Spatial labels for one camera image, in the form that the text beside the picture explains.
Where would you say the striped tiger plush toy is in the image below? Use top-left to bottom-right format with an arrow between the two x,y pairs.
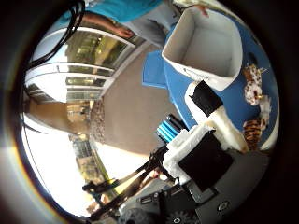
242,117 -> 269,152

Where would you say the white rectangular container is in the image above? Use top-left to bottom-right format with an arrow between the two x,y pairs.
161,7 -> 244,92

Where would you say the person in blue shirt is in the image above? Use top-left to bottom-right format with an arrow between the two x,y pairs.
59,0 -> 183,49

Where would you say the white-framed glass window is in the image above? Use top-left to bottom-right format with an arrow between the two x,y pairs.
24,26 -> 138,104

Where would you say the blue ribbed metal block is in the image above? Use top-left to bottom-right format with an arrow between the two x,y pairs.
156,113 -> 188,144

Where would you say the blue flat panel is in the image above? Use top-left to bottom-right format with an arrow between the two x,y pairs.
142,49 -> 168,90

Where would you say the black looped wiring harness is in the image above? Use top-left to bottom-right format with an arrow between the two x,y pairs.
82,146 -> 169,222

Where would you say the spotted owl plush toy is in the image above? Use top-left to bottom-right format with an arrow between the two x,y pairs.
242,63 -> 264,106

